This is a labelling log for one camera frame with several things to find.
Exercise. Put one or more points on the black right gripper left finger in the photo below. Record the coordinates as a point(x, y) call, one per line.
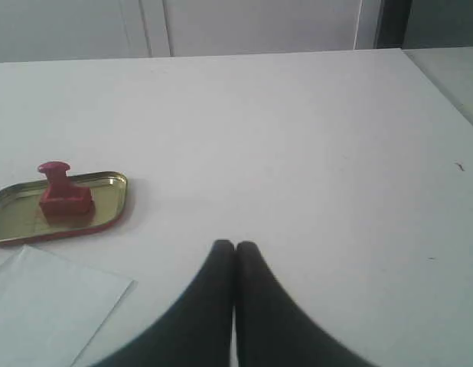
point(197, 329)

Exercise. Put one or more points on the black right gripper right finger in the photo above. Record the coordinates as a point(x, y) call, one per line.
point(271, 329)

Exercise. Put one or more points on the white paper sheet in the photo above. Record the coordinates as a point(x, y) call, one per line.
point(51, 307)

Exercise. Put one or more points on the red plastic stamp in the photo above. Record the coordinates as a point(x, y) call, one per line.
point(64, 203)

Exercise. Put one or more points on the white cabinet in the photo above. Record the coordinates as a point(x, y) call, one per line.
point(100, 29)

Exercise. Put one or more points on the dark vertical post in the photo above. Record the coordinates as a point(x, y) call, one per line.
point(392, 22)

